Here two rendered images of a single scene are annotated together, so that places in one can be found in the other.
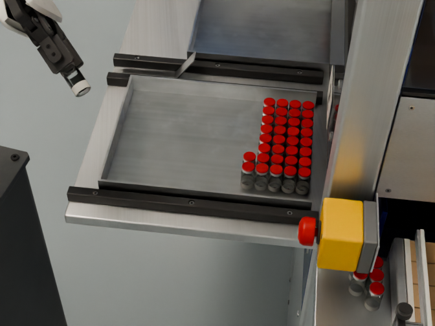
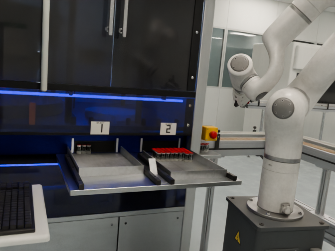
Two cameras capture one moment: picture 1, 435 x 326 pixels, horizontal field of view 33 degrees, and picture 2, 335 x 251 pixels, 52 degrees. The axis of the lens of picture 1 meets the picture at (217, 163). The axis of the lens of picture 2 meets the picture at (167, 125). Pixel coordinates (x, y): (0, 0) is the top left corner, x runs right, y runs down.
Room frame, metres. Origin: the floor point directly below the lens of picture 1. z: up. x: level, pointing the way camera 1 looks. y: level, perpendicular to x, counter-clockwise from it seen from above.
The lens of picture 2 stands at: (1.71, 1.27, 1.31)
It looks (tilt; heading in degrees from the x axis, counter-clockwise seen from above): 9 degrees down; 240
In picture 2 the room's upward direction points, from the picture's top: 5 degrees clockwise
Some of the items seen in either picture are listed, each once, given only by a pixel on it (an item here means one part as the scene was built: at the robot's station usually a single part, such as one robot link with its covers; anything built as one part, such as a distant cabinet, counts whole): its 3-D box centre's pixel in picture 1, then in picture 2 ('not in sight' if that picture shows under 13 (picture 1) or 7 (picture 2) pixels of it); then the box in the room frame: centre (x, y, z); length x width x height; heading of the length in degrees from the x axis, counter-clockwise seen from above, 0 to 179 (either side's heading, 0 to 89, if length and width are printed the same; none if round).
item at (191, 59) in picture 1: (157, 65); (157, 170); (1.07, 0.11, 0.91); 0.14 x 0.03 x 0.06; 84
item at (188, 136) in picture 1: (213, 140); (181, 163); (0.88, 0.01, 0.90); 0.34 x 0.26 x 0.04; 84
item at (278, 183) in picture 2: not in sight; (277, 184); (0.80, 0.49, 0.95); 0.19 x 0.19 x 0.18
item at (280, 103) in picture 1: (278, 143); (172, 155); (0.87, -0.10, 0.90); 0.18 x 0.02 x 0.05; 174
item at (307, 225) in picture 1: (311, 231); (213, 134); (0.62, -0.13, 0.99); 0.04 x 0.04 x 0.04; 84
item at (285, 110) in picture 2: not in sight; (284, 124); (0.82, 0.50, 1.16); 0.19 x 0.12 x 0.24; 32
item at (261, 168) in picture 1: (265, 142); (174, 156); (0.87, -0.08, 0.90); 0.18 x 0.02 x 0.05; 174
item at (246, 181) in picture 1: (247, 175); (190, 157); (0.80, -0.05, 0.90); 0.02 x 0.02 x 0.05
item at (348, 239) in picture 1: (345, 235); (208, 133); (0.61, -0.18, 1.00); 0.08 x 0.07 x 0.07; 84
